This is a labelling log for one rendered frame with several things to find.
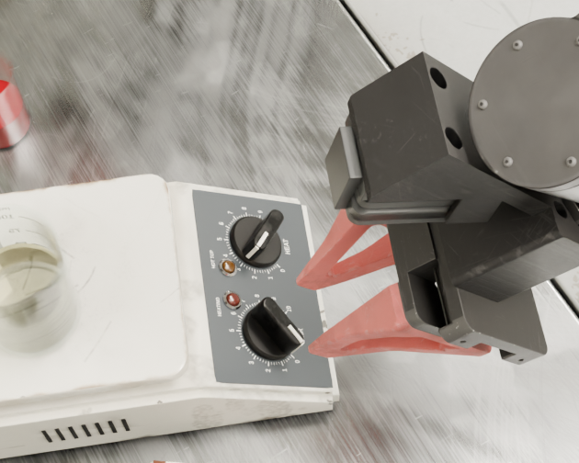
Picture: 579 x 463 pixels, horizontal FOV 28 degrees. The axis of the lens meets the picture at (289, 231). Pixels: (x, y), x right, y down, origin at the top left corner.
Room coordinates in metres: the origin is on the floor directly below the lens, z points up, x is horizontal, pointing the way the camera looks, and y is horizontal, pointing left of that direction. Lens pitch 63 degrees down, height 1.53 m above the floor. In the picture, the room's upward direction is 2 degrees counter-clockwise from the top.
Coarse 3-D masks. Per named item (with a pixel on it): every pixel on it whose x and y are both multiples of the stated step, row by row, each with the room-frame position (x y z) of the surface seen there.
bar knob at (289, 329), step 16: (256, 304) 0.25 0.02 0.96; (272, 304) 0.25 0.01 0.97; (256, 320) 0.24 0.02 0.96; (272, 320) 0.24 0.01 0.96; (288, 320) 0.24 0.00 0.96; (256, 336) 0.23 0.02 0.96; (272, 336) 0.23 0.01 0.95; (288, 336) 0.23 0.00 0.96; (256, 352) 0.22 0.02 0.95; (272, 352) 0.23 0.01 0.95; (288, 352) 0.23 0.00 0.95
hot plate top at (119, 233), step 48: (48, 192) 0.31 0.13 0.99; (96, 192) 0.31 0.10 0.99; (144, 192) 0.31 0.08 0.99; (96, 240) 0.28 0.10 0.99; (144, 240) 0.28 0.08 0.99; (96, 288) 0.25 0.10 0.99; (144, 288) 0.25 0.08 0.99; (96, 336) 0.22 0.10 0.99; (144, 336) 0.22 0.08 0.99; (0, 384) 0.20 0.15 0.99; (48, 384) 0.20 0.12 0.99; (96, 384) 0.20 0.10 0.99; (144, 384) 0.20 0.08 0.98
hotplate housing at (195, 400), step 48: (240, 192) 0.33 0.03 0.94; (192, 240) 0.29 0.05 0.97; (192, 288) 0.26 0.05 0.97; (192, 336) 0.23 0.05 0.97; (192, 384) 0.20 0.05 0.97; (240, 384) 0.21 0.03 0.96; (336, 384) 0.22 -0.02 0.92; (0, 432) 0.18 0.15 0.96; (48, 432) 0.19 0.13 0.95; (96, 432) 0.19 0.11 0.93; (144, 432) 0.19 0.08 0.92
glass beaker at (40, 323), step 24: (0, 216) 0.26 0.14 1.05; (24, 216) 0.26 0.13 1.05; (0, 240) 0.26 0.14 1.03; (24, 240) 0.26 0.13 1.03; (48, 240) 0.25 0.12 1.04; (48, 288) 0.22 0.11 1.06; (72, 288) 0.24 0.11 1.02; (0, 312) 0.21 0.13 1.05; (24, 312) 0.21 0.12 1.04; (48, 312) 0.22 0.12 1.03; (72, 312) 0.23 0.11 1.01; (0, 336) 0.21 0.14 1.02; (24, 336) 0.21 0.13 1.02; (48, 336) 0.22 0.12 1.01
